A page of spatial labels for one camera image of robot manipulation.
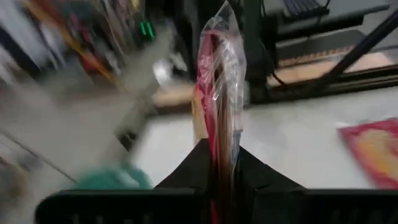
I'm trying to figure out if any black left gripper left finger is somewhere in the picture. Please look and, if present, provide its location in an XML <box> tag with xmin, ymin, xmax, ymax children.
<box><xmin>154</xmin><ymin>138</ymin><xmax>214</xmax><ymax>191</ymax></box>

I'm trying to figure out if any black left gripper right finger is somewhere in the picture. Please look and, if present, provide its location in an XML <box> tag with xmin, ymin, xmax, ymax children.
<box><xmin>234</xmin><ymin>146</ymin><xmax>307</xmax><ymax>192</ymax></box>

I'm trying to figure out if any red popcorn bag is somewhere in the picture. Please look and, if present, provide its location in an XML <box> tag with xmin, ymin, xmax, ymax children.
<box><xmin>191</xmin><ymin>0</ymin><xmax>248</xmax><ymax>224</ymax></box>
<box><xmin>337</xmin><ymin>117</ymin><xmax>398</xmax><ymax>190</ymax></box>

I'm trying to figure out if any teal plastic basket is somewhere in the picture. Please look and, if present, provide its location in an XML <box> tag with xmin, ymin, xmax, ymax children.
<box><xmin>74</xmin><ymin>163</ymin><xmax>155</xmax><ymax>190</ymax></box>

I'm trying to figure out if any light wooden table board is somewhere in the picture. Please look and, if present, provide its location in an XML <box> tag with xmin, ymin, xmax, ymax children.
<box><xmin>267</xmin><ymin>46</ymin><xmax>398</xmax><ymax>88</ymax></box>

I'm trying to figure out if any black computer keyboard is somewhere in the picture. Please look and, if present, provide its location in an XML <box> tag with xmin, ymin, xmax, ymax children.
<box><xmin>282</xmin><ymin>0</ymin><xmax>330</xmax><ymax>16</ymax></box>

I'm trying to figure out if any dark grey desk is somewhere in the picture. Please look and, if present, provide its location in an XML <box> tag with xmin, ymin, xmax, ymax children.
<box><xmin>275</xmin><ymin>0</ymin><xmax>391</xmax><ymax>43</ymax></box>

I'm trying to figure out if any black metal table frame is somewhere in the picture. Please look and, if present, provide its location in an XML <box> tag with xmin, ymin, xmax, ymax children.
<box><xmin>248</xmin><ymin>9</ymin><xmax>398</xmax><ymax>105</ymax></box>

